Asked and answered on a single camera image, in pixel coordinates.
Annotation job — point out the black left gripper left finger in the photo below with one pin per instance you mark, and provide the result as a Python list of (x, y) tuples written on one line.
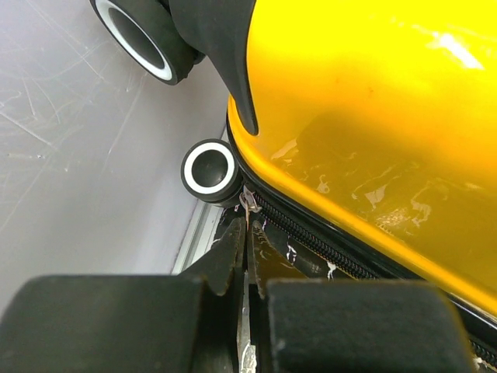
[(151, 323)]

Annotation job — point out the yellow Pikachu suitcase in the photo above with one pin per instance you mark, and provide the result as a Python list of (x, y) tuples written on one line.
[(365, 129)]

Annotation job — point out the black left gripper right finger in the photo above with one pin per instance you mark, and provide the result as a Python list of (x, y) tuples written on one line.
[(302, 324)]

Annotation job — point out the silver zipper pull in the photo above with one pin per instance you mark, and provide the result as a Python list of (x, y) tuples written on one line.
[(249, 203)]

